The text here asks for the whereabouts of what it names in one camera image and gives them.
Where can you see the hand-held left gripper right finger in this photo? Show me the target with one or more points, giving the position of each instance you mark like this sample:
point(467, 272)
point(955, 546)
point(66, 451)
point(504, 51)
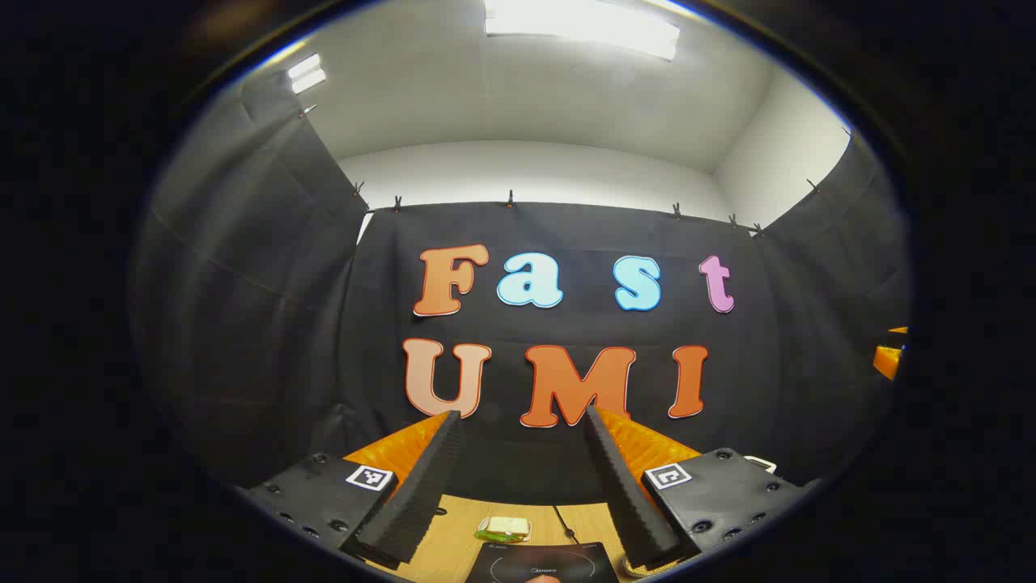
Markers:
point(627, 502)

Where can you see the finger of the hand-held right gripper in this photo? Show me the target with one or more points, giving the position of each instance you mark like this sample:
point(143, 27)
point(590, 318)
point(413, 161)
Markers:
point(890, 356)

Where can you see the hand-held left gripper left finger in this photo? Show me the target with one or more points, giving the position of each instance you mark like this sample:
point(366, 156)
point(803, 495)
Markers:
point(421, 494)

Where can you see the black induction cooktop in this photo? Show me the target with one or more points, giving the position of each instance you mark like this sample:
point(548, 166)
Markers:
point(558, 563)

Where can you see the sandwich with lettuce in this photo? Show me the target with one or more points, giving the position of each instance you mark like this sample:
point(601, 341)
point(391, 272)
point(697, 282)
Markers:
point(503, 528)

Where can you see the black backdrop cloth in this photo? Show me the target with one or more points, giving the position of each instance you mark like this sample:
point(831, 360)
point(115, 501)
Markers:
point(243, 324)

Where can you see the row of cloth clips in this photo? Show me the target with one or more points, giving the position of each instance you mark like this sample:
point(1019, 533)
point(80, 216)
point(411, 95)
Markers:
point(510, 199)

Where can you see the small ceiling light panel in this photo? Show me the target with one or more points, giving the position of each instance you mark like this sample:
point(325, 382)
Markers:
point(306, 74)

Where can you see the large ceiling light panel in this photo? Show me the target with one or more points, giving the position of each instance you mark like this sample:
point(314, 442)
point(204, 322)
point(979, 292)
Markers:
point(583, 24)

